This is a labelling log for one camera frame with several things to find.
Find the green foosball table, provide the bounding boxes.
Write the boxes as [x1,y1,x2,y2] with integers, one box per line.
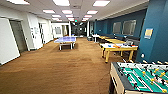
[109,59,168,94]

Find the white table with dishes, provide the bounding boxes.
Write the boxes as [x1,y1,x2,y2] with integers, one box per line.
[99,42,139,64]

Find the grey floor bin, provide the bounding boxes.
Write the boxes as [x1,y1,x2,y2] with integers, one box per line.
[87,36,93,42]

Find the grey metal door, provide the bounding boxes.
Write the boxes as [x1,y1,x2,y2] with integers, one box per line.
[9,20,28,53]

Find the interior glass window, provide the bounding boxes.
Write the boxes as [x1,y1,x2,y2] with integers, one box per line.
[122,19,138,36]
[112,21,123,35]

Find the yellow pillar sign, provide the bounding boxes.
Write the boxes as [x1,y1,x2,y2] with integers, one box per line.
[143,27,154,39]

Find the small white table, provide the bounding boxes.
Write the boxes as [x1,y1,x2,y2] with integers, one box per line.
[92,34,100,43]

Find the large white door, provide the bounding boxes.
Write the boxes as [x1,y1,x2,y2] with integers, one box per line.
[0,17,21,66]

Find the long yellow wooden table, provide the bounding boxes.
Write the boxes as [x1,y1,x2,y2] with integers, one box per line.
[105,38,126,45]
[98,35,111,42]

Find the blue ping pong table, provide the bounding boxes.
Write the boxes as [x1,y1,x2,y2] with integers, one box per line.
[54,35,78,51]

